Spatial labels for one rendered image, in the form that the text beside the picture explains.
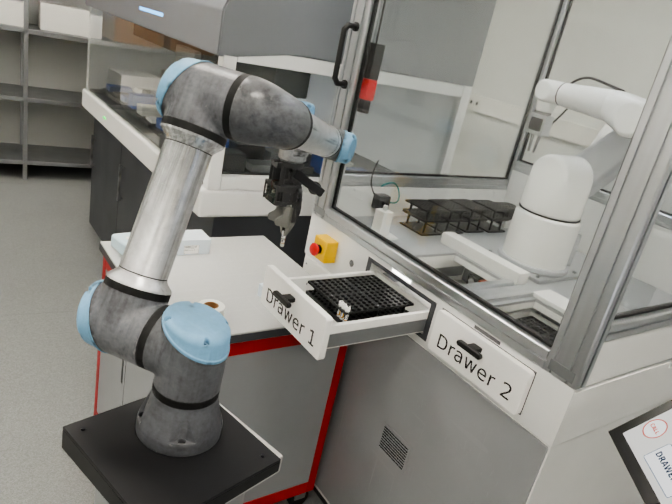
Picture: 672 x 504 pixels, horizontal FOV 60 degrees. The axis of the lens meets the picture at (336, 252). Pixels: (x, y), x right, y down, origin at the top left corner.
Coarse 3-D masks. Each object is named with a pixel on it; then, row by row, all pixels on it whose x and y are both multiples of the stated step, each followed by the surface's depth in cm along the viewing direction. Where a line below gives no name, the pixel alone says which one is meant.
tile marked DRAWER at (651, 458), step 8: (664, 448) 91; (648, 456) 92; (656, 456) 91; (664, 456) 90; (648, 464) 91; (656, 464) 90; (664, 464) 89; (656, 472) 88; (664, 472) 88; (656, 480) 87; (664, 480) 86; (664, 488) 85
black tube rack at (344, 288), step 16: (336, 288) 149; (352, 288) 152; (368, 288) 154; (384, 288) 157; (320, 304) 146; (352, 304) 144; (368, 304) 144; (384, 304) 146; (400, 304) 149; (336, 320) 141; (352, 320) 141
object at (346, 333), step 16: (352, 272) 163; (368, 272) 166; (304, 288) 154; (400, 288) 160; (416, 304) 155; (368, 320) 138; (384, 320) 141; (400, 320) 144; (416, 320) 148; (336, 336) 133; (352, 336) 136; (368, 336) 139; (384, 336) 143
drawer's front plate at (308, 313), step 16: (272, 272) 146; (272, 288) 146; (288, 288) 140; (272, 304) 146; (304, 304) 134; (304, 320) 134; (320, 320) 129; (304, 336) 135; (320, 336) 129; (320, 352) 130
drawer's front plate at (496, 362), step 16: (448, 320) 141; (432, 336) 146; (448, 336) 141; (464, 336) 137; (480, 336) 134; (464, 352) 137; (496, 352) 129; (464, 368) 137; (496, 368) 130; (512, 368) 126; (528, 368) 124; (480, 384) 134; (496, 384) 130; (512, 384) 126; (528, 384) 124; (496, 400) 130; (512, 400) 126
